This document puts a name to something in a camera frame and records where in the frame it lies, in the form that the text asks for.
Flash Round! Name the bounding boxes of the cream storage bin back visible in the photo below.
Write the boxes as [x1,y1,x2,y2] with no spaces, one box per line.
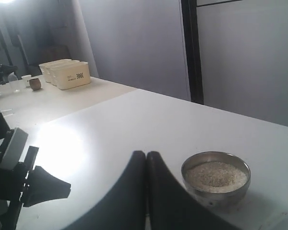
[39,59,71,83]

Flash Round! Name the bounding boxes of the cream storage bin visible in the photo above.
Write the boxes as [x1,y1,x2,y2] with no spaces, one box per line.
[51,61,91,90]
[46,59,79,86]
[39,59,71,83]

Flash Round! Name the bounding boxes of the cream storage bin middle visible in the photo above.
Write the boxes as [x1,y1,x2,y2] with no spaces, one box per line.
[46,59,79,86]

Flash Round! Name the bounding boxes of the white small cup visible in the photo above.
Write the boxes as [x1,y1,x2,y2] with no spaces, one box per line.
[21,74,32,87]

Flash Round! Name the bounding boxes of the cream storage bin front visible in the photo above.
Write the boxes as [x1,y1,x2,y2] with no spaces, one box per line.
[51,61,91,90]

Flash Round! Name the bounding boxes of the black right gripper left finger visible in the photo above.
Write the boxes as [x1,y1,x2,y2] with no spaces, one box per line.
[65,150,146,230]

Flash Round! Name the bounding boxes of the clear plastic bottle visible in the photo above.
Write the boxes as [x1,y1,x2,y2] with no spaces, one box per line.
[8,72,21,92]

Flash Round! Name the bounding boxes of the brown wooden cup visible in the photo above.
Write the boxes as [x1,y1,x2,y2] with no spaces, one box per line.
[29,78,42,91]

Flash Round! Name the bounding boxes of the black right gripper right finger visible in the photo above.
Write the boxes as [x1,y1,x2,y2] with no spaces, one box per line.
[146,151,238,230]

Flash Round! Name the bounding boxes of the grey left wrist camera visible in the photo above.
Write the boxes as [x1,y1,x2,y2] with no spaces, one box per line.
[0,127,28,170]

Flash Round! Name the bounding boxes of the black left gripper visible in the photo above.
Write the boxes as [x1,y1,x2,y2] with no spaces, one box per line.
[0,111,71,230]

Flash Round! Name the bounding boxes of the steel rice bowl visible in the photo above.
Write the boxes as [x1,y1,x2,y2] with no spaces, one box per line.
[181,151,251,207]

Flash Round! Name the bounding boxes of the beige grainy food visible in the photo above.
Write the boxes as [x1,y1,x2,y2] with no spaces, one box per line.
[185,161,248,194]

